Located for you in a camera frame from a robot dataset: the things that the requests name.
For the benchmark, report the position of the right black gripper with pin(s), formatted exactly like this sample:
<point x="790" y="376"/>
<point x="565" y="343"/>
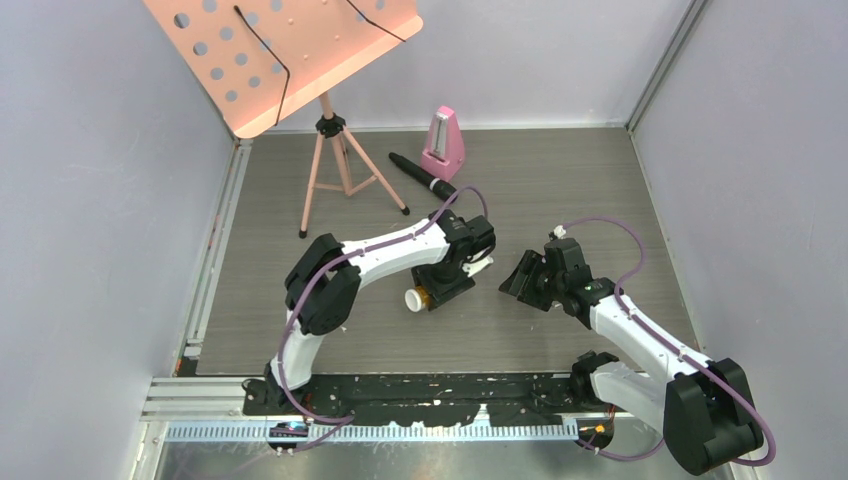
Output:
<point x="532" y="263"/>

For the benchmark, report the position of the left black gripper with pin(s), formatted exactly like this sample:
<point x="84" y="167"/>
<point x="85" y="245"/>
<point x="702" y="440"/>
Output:
<point x="440" y="293"/>

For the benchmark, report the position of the white pill bottle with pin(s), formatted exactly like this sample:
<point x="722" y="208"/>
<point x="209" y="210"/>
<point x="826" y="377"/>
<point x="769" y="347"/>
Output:
<point x="418" y="299"/>

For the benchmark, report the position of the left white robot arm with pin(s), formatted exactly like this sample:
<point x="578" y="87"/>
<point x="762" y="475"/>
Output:
<point x="442" y="252"/>

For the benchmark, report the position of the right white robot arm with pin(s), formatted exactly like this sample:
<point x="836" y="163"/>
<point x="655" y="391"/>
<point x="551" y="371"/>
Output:
<point x="702" y="408"/>

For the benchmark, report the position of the black microphone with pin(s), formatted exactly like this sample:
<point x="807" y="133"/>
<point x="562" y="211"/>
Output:
<point x="440" y="188"/>

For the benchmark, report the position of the pink metronome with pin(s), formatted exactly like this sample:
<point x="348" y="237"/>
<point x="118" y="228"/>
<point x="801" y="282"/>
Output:
<point x="444" y="151"/>

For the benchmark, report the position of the pink music stand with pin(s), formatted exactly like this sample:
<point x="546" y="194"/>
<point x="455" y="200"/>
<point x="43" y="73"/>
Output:
<point x="261" y="61"/>

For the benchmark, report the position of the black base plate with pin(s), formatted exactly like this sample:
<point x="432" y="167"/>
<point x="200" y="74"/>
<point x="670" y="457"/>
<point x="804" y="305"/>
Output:
<point x="433" y="400"/>

